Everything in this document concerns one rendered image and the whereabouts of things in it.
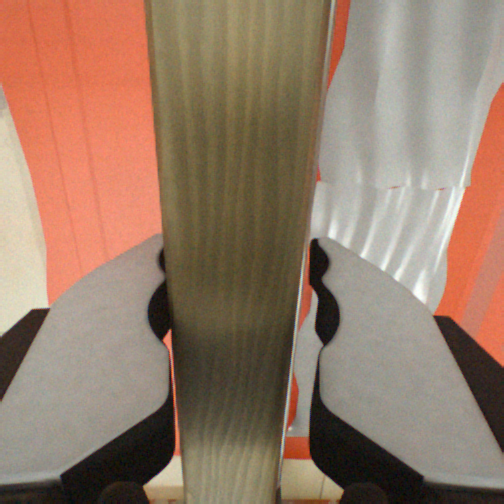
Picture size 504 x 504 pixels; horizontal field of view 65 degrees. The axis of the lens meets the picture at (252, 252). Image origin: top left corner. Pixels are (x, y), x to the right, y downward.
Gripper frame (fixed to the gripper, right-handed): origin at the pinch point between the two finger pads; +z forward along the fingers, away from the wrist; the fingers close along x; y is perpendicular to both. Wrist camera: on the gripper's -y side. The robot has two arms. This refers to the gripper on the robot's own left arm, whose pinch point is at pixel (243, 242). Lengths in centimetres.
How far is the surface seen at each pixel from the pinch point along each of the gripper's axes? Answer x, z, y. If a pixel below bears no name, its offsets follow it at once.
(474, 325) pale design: 13.3, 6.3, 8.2
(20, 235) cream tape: -10.8, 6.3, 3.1
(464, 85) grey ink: 8.7, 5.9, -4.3
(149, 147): -4.2, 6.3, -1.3
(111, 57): -5.4, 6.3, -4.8
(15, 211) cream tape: -10.7, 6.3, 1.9
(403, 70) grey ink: 6.2, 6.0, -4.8
